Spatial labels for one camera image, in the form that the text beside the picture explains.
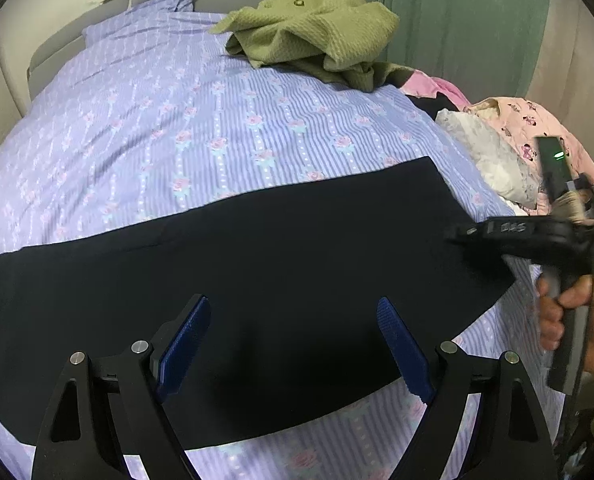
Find black pants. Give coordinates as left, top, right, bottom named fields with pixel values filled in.
left=0, top=157, right=514, bottom=450

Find right hand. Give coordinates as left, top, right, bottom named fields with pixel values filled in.
left=536, top=274, right=594, bottom=377

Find white fluffy cloth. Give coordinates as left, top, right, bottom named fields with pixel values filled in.
left=436, top=110, right=540, bottom=209

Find pink printed quilt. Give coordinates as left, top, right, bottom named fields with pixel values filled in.
left=464, top=96, right=594, bottom=184

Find bright pink garment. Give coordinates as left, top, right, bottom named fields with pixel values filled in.
left=400, top=70, right=472, bottom=110

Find green curtain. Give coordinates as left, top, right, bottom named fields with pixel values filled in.
left=369, top=0, right=550, bottom=102

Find olive green knit garment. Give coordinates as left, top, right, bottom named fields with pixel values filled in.
left=210, top=0, right=414, bottom=92

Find purple floral bed sheet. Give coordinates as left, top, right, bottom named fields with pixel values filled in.
left=0, top=12, right=564, bottom=479

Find purple floral pillow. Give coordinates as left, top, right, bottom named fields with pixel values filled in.
left=82, top=0, right=194, bottom=47

